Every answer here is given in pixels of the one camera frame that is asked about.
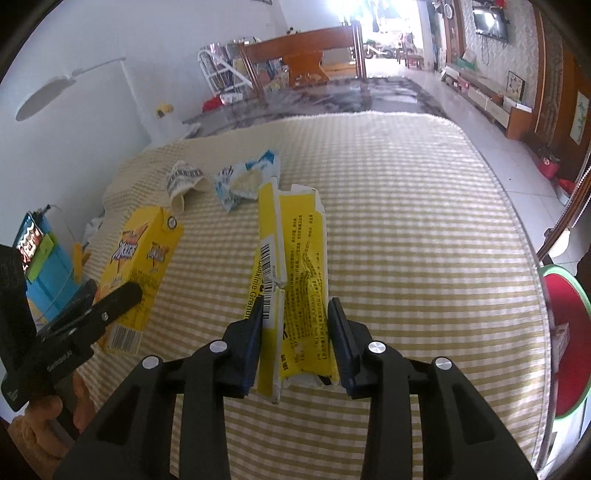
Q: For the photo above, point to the wooden table with striped edge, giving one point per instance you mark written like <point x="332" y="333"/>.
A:
<point x="565" y="217"/>

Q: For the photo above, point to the wooden partition wall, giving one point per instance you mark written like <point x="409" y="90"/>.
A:
<point x="554" y="83"/>

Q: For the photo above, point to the framed picture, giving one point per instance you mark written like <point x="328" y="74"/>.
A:
<point x="516" y="86"/>

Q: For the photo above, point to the small yellow wrapper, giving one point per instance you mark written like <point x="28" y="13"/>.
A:
<point x="77" y="261"/>

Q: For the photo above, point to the small red bucket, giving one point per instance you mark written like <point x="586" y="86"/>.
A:
<point x="549" y="167"/>

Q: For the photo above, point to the red cloth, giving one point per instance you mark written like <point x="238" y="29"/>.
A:
<point x="212" y="104"/>

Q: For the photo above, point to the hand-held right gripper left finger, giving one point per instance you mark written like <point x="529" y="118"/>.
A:
<point x="251" y="344"/>

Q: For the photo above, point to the blue white wrapper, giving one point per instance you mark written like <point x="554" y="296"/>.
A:
<point x="247" y="180"/>

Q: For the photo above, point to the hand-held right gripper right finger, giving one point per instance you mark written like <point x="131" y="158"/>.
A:
<point x="340" y="344"/>

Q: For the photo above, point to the yellow box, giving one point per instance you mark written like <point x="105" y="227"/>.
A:
<point x="300" y="277"/>

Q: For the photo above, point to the yellow carton with orange print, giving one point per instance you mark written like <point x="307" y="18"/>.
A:
<point x="138" y="263"/>

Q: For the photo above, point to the wall television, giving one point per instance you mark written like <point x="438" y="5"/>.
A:
<point x="490" y="22"/>

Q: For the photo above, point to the person's left hand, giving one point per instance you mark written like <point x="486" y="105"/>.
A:
<point x="46" y="415"/>

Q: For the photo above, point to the low television cabinet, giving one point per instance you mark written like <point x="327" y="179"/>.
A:
<point x="489" y="99"/>

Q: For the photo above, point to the striped tablecloth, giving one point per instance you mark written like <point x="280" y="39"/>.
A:
<point x="415" y="230"/>

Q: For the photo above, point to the white desk lamp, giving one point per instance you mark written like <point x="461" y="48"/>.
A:
<point x="46" y="94"/>

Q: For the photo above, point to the blue green carton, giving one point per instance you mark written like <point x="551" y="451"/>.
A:
<point x="48" y="272"/>

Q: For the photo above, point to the red basin with green rim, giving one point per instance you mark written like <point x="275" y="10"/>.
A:
<point x="570" y="350"/>

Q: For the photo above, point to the pink white packet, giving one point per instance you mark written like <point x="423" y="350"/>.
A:
<point x="561" y="344"/>

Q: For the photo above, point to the small yellow toy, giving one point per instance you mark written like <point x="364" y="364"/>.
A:
<point x="164" y="110"/>

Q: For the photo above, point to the grey patterned rug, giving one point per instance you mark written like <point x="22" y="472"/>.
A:
<point x="332" y="99"/>

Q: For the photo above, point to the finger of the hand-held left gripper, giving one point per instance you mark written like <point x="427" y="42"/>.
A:
<point x="117" y="302"/>
<point x="81" y="295"/>

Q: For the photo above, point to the white plastic bag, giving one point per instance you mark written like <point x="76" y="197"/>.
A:
<point x="93" y="228"/>

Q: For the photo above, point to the white paper poster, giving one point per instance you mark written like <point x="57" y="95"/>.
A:
<point x="579" y="116"/>

